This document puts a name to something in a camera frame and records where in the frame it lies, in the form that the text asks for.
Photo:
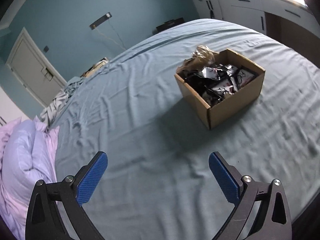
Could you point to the striped grey cloth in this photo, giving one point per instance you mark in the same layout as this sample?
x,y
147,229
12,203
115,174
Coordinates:
x,y
51,112

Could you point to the white deer snack packet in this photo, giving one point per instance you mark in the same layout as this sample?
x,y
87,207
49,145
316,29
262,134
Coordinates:
x,y
244,77

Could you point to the white snack packet near box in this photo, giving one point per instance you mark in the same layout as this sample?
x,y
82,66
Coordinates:
x,y
209,73

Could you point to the white black snack packet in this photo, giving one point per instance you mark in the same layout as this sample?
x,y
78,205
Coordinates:
x,y
224,87

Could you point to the white cabinet unit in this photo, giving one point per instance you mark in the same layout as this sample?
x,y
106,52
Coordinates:
x,y
290,22

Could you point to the brown cardboard box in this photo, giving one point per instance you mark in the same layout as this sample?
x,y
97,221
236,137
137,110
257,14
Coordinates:
x,y
211,108

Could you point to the box of items by bed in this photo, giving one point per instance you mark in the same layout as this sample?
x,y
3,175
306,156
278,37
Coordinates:
x,y
95,67

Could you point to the black box behind bed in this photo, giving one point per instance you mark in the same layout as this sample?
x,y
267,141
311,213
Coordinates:
x,y
169,24

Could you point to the lilac duvet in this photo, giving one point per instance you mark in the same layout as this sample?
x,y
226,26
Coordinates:
x,y
28,151

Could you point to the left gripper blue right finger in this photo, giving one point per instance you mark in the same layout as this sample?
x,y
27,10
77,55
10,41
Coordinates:
x,y
273,219

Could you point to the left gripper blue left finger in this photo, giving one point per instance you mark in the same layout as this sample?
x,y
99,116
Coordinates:
x,y
43,217

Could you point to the black wall bracket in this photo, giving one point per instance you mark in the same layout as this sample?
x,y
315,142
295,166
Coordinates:
x,y
100,20

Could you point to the white door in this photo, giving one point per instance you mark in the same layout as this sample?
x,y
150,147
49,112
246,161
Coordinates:
x,y
33,70

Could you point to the teal bed sheet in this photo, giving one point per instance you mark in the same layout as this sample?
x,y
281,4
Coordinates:
x,y
158,184

